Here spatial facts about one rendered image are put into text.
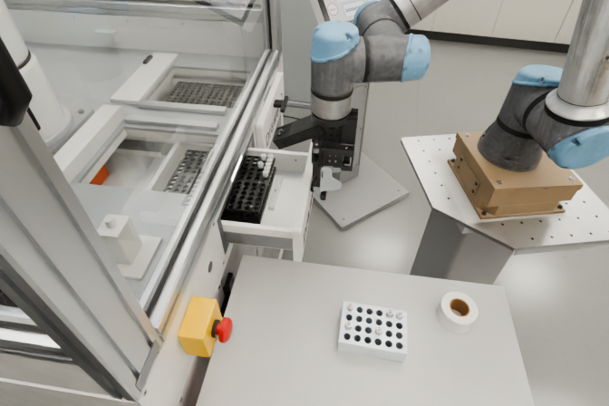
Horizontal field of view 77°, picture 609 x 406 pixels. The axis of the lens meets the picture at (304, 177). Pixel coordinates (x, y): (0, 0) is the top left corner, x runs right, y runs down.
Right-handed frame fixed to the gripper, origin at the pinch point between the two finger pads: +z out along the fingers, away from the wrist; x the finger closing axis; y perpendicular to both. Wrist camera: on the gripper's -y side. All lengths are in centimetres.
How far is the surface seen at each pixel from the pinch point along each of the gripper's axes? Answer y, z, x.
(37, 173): -18, -39, -41
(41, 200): -18, -37, -42
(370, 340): 13.5, 11.5, -27.4
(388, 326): 17.1, 13.0, -23.5
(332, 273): 5.2, 14.5, -12.1
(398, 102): 39, 91, 184
